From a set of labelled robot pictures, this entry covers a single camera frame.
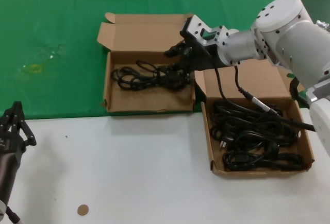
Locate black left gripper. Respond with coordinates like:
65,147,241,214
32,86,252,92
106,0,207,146
0,101,37,204

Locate crumpled clear plastic bag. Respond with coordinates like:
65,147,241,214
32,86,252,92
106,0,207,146
315,20,330,33

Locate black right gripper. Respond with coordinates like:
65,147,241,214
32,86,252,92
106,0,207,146
164,29,220,80

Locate round brown cardboard disc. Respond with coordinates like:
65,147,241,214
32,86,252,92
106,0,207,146
77,204,90,216

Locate silver right wrist bracket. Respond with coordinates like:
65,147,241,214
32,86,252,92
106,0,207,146
184,14,232,48

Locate open brown cardboard box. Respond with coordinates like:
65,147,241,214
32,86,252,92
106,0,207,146
194,59,316,178

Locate arm cable with silver connector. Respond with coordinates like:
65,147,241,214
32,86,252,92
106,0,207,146
234,64,317,132

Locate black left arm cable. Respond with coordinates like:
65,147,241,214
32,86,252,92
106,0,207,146
4,204,24,224

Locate green tablecloth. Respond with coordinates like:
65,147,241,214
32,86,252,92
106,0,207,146
0,0,330,120

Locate plain black arm cable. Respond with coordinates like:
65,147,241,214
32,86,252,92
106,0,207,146
201,45,317,132

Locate cardboard box with torn corner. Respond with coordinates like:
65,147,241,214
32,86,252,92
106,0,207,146
97,12,203,113

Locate black power cable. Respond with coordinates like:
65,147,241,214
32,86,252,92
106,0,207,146
223,144,306,172
210,128,302,155
210,99,293,134
110,59,194,92

